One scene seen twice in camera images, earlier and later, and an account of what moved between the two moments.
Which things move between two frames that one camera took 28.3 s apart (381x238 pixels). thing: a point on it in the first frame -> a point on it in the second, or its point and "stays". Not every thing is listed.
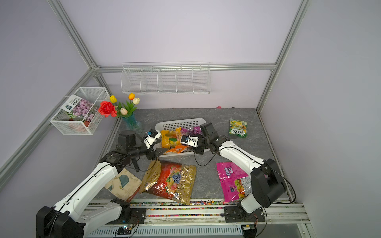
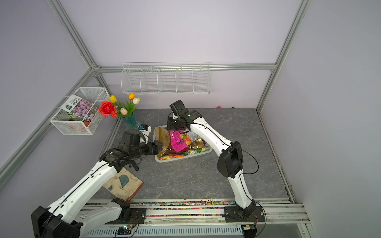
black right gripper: x=198 y=150 -> x=170 y=124
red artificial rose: x=106 y=108 stays
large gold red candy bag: x=173 y=181 -> x=162 y=136
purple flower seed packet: x=77 y=107 stays
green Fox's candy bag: x=238 y=127 -> x=193 y=151
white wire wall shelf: x=165 y=78 stays
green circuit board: x=122 y=231 stays
